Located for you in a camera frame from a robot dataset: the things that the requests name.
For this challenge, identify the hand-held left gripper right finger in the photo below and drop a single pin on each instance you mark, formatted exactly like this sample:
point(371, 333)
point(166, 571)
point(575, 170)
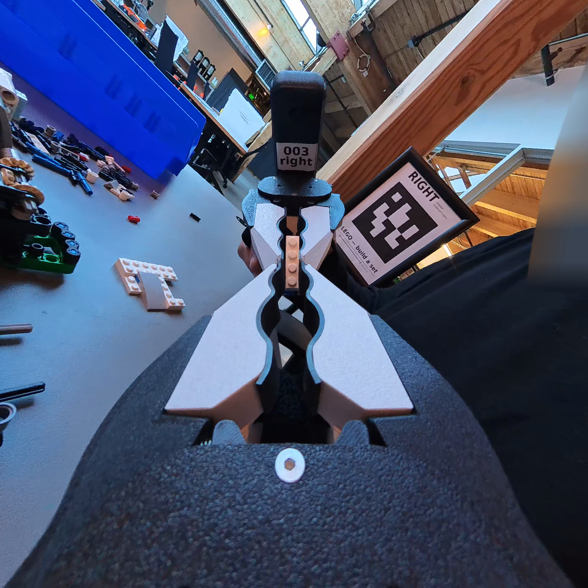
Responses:
point(358, 358)

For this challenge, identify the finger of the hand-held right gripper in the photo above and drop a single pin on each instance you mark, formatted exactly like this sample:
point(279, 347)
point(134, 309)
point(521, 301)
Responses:
point(318, 229)
point(266, 234)

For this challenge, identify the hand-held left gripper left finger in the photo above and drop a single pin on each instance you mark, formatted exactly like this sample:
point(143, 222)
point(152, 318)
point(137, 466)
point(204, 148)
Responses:
point(220, 358)

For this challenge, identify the white long lego plate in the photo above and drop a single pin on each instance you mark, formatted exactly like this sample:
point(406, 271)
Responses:
point(292, 264)

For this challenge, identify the white lego plate assembly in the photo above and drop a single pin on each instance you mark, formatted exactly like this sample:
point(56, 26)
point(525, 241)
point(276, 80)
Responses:
point(156, 294)

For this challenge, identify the black lego axle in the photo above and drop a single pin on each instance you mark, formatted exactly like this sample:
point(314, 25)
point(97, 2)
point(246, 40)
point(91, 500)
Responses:
point(20, 391)

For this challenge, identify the green black lego technic assembly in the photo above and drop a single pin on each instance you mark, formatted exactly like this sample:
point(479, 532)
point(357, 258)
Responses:
point(41, 262)

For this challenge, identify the pile of small lego pins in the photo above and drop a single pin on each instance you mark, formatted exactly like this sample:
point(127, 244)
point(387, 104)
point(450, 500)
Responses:
point(73, 160)

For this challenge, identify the grey lego axle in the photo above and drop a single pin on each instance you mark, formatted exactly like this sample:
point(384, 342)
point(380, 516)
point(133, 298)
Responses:
point(16, 329)

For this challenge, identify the partly built lego technic vehicle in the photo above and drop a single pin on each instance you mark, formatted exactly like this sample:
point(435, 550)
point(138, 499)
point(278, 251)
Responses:
point(18, 193)

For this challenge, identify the person's right hand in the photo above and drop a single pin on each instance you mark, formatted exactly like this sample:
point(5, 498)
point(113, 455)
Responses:
point(250, 259)

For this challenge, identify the long work desk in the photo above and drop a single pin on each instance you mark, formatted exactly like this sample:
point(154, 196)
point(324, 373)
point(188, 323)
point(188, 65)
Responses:
point(229, 124)

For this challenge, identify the black framed marker sign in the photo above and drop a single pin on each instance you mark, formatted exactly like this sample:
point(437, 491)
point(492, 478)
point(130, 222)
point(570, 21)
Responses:
point(404, 216)

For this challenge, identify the blue plastic bin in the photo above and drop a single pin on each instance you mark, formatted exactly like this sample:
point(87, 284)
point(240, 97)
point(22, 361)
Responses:
point(92, 78)

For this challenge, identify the red wall box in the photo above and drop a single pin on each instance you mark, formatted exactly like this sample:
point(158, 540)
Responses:
point(338, 45)

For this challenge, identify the wooden post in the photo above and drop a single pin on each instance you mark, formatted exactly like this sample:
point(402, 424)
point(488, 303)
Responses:
point(441, 92)

